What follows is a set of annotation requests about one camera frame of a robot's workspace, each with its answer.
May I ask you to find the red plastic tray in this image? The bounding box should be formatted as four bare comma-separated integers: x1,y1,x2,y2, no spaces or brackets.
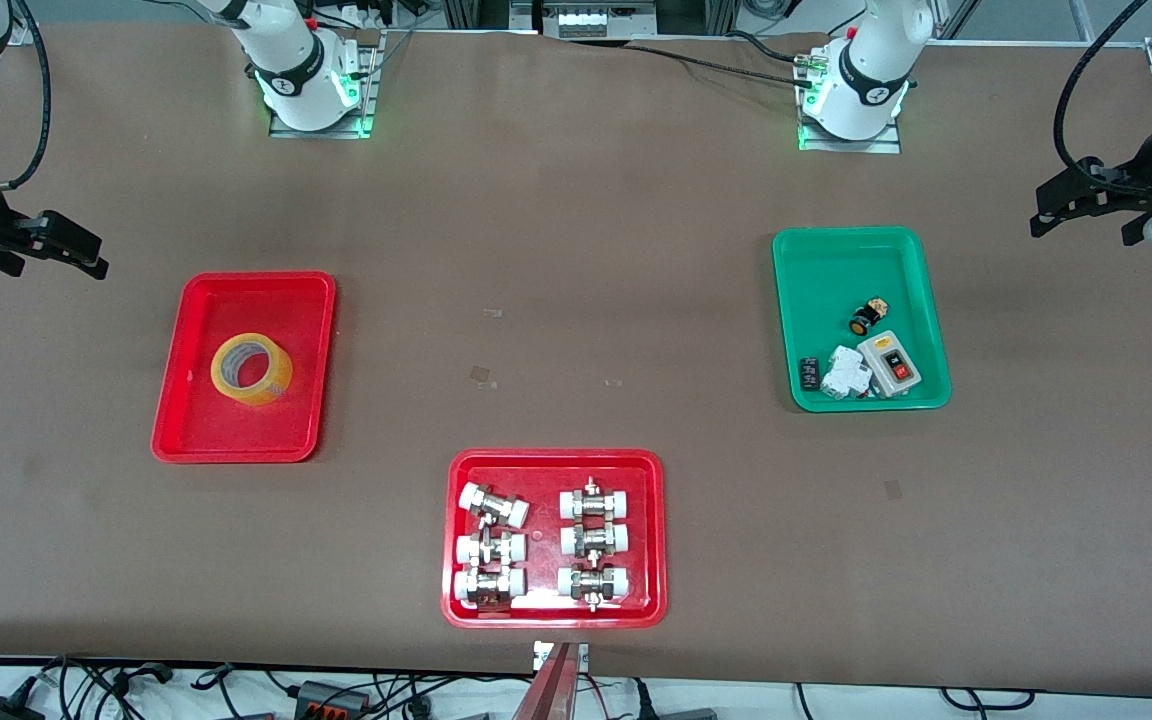
151,271,338,464
441,448,668,630

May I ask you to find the white capped metal pipe fitting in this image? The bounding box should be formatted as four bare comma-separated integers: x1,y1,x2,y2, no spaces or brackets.
556,564,632,613
458,482,531,529
452,566,527,611
558,520,631,559
558,477,634,521
454,530,527,569

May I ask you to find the grey power strip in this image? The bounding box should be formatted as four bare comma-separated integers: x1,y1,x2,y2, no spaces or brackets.
541,0,659,41

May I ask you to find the black orange connector box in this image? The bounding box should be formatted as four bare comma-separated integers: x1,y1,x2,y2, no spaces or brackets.
294,680,369,717

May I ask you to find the white circuit breaker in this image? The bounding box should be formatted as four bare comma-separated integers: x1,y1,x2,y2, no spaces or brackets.
818,345,877,401

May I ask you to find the green plastic tray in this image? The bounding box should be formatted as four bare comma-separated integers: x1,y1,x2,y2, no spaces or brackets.
772,226,953,413

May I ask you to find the black orange push button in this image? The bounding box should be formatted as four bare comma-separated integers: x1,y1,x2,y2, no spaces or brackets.
848,297,890,337

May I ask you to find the red silver camera beam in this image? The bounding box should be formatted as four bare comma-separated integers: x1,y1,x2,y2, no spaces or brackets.
511,640,589,720

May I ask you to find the black cable on table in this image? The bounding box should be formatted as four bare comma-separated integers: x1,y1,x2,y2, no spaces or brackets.
724,30,817,67
626,40,812,89

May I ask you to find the yellow tape roll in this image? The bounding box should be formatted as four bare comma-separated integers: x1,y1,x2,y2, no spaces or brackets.
210,332,294,407

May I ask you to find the white switch box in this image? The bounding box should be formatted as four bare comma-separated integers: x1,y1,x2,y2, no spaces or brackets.
857,330,922,398

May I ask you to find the dark aluminium profile rack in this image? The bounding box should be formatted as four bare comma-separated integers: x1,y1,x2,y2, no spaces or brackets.
441,0,742,39

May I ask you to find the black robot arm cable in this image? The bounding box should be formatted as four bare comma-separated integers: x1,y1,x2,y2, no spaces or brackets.
1053,0,1152,196
0,0,54,193

